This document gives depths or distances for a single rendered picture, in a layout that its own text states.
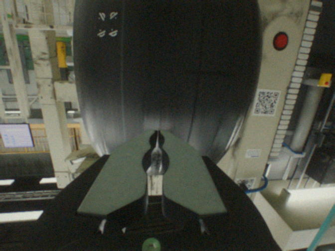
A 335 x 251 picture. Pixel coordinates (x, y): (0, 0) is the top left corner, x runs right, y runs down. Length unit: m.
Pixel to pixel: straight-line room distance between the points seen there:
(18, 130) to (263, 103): 4.37
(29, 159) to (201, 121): 12.67
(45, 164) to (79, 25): 12.40
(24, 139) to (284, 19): 4.46
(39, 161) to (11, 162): 1.67
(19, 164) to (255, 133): 13.15
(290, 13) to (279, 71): 0.14
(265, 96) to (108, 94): 0.42
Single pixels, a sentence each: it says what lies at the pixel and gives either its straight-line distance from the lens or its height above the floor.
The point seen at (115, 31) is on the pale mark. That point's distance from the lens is 0.21.
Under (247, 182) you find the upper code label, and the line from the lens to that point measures 0.62.
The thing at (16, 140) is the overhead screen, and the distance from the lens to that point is 4.57.
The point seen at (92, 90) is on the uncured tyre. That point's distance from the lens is 0.22.
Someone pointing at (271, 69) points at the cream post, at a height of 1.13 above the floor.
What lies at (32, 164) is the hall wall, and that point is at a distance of 12.93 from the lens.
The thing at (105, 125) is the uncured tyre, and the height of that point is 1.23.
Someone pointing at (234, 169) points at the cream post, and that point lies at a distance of 0.56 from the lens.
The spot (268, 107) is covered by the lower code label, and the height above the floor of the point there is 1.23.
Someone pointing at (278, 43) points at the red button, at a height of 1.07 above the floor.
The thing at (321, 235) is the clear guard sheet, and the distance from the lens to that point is 0.77.
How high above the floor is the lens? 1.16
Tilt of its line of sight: 19 degrees up
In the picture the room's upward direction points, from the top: 176 degrees counter-clockwise
